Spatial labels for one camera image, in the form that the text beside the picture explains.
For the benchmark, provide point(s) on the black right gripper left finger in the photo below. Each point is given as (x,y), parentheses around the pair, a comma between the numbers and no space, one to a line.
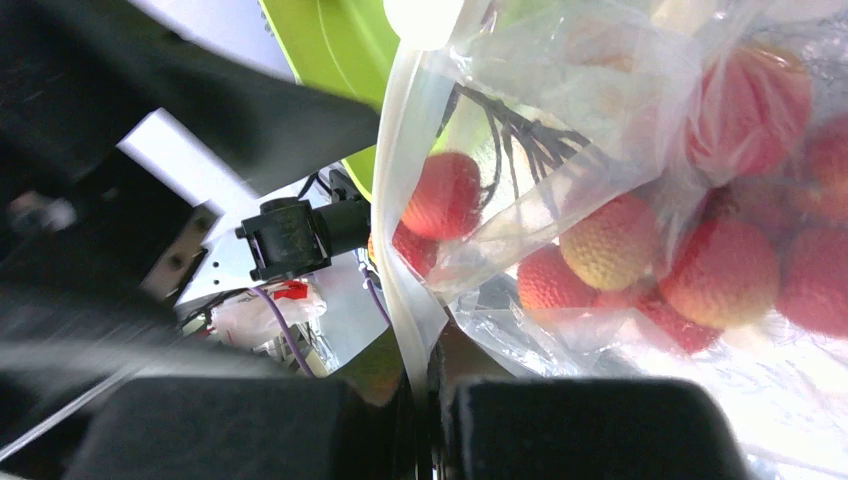
(377,420)

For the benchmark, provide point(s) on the clear zip top bag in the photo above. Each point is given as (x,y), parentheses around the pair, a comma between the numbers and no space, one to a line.
(788,408)

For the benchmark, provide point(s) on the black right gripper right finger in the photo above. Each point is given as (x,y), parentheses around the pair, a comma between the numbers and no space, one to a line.
(455,357)

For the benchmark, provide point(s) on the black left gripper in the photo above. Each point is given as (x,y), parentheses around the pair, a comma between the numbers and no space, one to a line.
(95,248)

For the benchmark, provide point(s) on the green plastic tray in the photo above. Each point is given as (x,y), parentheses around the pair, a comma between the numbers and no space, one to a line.
(348,47)

